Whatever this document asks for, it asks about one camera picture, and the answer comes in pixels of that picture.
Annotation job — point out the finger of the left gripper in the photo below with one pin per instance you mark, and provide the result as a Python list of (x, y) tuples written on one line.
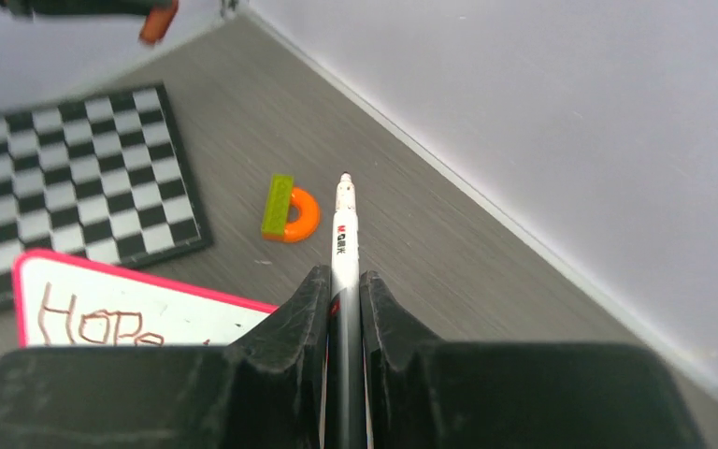
[(30, 8)]

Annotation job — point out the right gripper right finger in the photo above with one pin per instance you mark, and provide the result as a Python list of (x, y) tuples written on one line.
[(428, 392)]

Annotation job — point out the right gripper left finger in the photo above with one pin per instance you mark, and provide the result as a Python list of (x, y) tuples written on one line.
[(264, 390)]

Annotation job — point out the white marker pen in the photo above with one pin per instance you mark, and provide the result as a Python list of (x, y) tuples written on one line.
[(345, 425)]

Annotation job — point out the brown marker cap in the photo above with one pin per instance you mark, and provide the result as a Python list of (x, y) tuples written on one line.
[(158, 21)]

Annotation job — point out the orange green toy block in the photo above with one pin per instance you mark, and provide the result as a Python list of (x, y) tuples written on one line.
[(291, 214)]

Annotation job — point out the pink framed whiteboard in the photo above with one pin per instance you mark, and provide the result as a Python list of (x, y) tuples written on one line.
[(65, 300)]

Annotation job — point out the black white checkerboard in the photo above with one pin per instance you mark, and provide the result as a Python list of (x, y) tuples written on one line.
[(105, 177)]

